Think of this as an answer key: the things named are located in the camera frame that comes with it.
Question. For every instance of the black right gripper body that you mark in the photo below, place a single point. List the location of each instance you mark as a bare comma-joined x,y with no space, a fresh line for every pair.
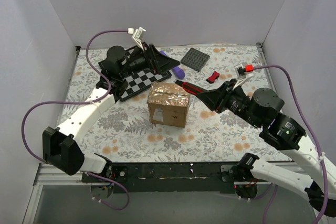
223,97

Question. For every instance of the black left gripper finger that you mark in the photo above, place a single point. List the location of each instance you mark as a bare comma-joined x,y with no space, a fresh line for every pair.
164,64
155,52

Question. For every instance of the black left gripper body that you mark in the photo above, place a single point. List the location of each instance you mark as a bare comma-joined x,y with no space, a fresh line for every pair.
153,57

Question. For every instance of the red black utility knife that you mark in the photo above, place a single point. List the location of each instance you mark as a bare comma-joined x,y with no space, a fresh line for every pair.
190,88

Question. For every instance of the brown cardboard express box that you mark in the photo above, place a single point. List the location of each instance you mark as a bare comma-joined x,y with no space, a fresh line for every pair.
168,104

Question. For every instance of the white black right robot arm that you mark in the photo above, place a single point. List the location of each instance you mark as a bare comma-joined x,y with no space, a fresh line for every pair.
317,185

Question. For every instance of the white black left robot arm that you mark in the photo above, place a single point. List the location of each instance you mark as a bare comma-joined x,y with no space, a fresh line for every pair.
61,145

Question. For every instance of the red black knife cap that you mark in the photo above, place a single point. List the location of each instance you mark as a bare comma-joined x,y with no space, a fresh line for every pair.
215,75

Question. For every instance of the black white checkerboard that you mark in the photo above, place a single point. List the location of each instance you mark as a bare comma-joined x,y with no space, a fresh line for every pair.
126,86

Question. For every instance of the dark grey studded baseplate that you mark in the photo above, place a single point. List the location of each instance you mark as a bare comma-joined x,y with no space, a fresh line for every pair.
195,59

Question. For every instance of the floral patterned table mat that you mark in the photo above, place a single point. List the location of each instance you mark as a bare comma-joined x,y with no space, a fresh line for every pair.
124,133

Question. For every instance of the purple cylindrical handle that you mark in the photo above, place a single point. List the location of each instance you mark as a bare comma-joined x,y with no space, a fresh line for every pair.
178,72

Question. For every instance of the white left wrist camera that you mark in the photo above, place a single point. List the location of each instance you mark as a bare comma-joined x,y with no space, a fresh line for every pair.
136,35

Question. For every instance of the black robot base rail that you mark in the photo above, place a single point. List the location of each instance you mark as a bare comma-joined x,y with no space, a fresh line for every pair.
222,177

